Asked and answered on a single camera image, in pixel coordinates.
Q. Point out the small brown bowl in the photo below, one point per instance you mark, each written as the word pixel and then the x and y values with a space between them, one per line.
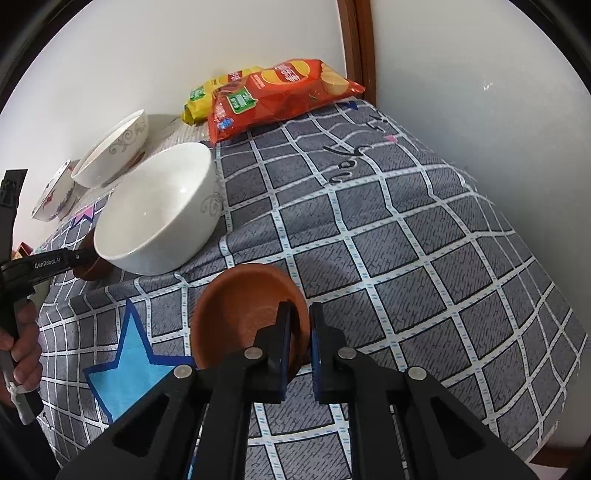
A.
pixel 240 314
pixel 94 271

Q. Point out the person's left hand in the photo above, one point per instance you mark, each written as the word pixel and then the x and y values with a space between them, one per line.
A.
pixel 27 350

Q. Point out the blue fish pattern bowl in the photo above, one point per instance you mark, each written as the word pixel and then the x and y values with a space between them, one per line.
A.
pixel 53 196

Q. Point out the yellow chips bag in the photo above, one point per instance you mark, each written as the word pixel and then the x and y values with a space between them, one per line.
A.
pixel 203 99

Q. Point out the red chips bag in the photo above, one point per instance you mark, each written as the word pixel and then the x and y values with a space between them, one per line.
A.
pixel 277 92

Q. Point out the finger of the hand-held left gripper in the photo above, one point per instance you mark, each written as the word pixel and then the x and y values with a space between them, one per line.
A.
pixel 81 257

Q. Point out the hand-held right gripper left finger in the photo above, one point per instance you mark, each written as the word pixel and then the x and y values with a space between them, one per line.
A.
pixel 286 332

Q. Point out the brown wooden door frame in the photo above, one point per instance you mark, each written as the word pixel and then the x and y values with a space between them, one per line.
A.
pixel 358 41

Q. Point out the grey checked tablecloth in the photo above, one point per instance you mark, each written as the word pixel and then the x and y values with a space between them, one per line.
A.
pixel 392 254

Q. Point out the large white printed bowl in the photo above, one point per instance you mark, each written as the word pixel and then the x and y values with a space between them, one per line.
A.
pixel 115 152

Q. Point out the white bowl with grey print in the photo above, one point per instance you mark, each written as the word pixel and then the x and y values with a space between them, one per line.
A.
pixel 152 217

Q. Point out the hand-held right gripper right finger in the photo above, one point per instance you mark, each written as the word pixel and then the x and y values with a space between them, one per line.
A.
pixel 316 341

